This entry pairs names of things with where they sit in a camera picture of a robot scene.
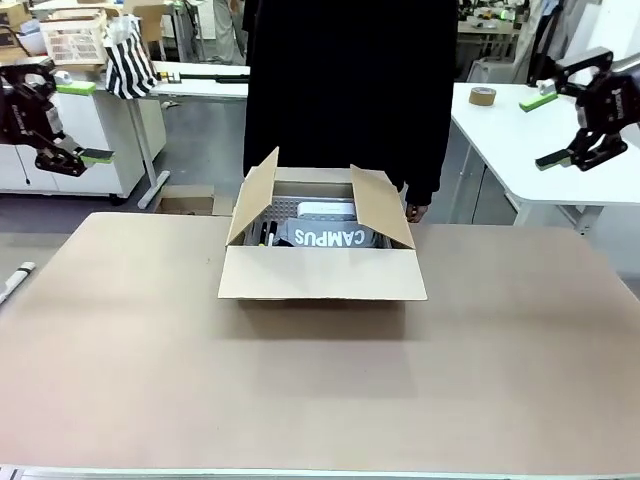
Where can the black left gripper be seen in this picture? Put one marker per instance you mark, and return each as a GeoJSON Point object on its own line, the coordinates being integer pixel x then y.
{"type": "Point", "coordinates": [22, 115]}

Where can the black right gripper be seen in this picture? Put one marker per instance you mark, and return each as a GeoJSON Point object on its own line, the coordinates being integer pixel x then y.
{"type": "Point", "coordinates": [615, 100]}

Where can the brown packing tape roll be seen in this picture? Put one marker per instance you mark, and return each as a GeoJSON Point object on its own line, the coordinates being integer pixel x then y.
{"type": "Point", "coordinates": [482, 96]}

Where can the black white marker pens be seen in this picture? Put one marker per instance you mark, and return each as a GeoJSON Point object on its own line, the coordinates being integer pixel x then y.
{"type": "Point", "coordinates": [270, 234]}

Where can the grey perforated tray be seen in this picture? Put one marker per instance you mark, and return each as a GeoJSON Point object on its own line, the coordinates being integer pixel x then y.
{"type": "Point", "coordinates": [285, 207]}

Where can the white rectangular case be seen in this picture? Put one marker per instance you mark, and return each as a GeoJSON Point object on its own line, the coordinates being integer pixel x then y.
{"type": "Point", "coordinates": [325, 210]}

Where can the brown cardboard box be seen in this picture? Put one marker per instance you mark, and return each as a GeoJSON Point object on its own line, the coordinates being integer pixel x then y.
{"type": "Point", "coordinates": [320, 277]}

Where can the stacked cardboard box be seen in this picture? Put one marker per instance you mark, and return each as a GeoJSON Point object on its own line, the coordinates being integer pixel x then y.
{"type": "Point", "coordinates": [12, 25]}

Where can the small open cardboard box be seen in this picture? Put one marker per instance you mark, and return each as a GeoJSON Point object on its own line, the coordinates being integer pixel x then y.
{"type": "Point", "coordinates": [185, 200]}

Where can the person's left hand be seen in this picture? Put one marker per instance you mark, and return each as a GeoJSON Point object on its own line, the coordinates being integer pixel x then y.
{"type": "Point", "coordinates": [415, 212]}

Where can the white plastic basket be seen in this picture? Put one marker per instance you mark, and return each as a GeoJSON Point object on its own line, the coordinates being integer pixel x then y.
{"type": "Point", "coordinates": [75, 42]}

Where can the black white striped bag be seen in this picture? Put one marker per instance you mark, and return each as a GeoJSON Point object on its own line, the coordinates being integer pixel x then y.
{"type": "Point", "coordinates": [129, 67]}

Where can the white folding table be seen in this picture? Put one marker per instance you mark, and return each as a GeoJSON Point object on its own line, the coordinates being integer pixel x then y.
{"type": "Point", "coordinates": [200, 87]}

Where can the long black bar clamp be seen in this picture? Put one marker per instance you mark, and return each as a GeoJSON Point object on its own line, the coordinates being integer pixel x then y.
{"type": "Point", "coordinates": [215, 77]}

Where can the white black marker pen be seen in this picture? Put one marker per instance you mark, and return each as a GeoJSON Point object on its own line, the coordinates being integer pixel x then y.
{"type": "Point", "coordinates": [15, 280]}

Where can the person in black clothing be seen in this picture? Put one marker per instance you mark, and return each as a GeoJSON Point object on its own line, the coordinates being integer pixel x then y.
{"type": "Point", "coordinates": [350, 85]}

